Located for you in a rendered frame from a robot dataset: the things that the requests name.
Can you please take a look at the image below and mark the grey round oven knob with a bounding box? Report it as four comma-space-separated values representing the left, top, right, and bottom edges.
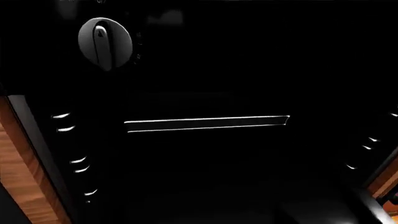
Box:
77, 17, 134, 72

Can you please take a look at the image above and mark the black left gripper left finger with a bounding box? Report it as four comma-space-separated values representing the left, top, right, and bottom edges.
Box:
0, 183, 32, 224

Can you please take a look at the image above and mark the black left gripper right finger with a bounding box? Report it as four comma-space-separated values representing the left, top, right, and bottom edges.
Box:
348, 187, 397, 224

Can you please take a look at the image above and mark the black oven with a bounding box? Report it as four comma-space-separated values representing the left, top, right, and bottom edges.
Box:
0, 0, 398, 224

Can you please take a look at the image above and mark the brown wooden cabinet panel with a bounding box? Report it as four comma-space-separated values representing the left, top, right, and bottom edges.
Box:
0, 95, 73, 224
367, 155, 398, 199

